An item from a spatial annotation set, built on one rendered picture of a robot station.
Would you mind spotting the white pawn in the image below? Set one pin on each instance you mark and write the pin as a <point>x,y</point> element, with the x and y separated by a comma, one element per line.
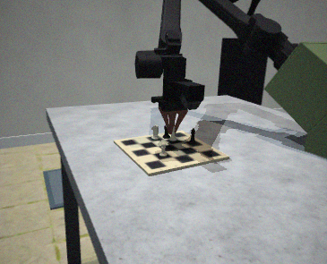
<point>163,152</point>

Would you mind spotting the white knight chess piece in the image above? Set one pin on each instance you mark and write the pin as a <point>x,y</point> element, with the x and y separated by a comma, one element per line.
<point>155,129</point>

